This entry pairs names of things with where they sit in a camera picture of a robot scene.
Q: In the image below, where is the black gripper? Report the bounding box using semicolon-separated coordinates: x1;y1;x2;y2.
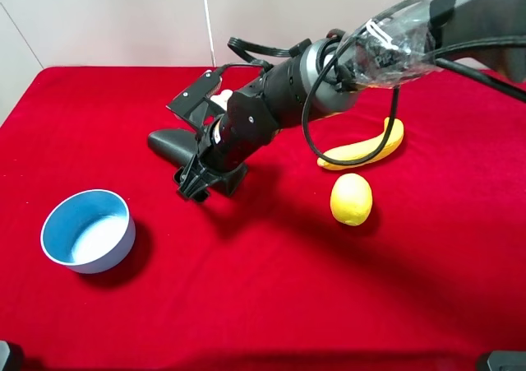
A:
173;91;279;202

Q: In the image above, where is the white rubber duck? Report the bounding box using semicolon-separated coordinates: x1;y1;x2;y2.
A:
210;89;233;111

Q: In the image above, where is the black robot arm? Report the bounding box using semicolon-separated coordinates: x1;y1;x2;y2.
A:
169;0;525;202

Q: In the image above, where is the black cable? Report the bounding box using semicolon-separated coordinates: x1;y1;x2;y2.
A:
227;27;526;167

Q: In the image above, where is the white pole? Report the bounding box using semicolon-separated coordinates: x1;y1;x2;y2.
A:
202;0;216;67

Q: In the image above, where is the red tablecloth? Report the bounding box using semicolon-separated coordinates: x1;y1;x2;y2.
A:
1;67;525;370

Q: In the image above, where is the black glasses case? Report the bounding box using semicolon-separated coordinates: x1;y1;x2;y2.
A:
146;128;250;198

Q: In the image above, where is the yellow banana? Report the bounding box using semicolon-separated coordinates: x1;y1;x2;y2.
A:
324;118;404;165

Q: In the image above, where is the blue ceramic bowl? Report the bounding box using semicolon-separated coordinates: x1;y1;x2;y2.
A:
40;189;136;275

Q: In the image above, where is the yellow lemon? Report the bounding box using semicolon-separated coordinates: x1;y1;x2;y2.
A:
330;174;373;226

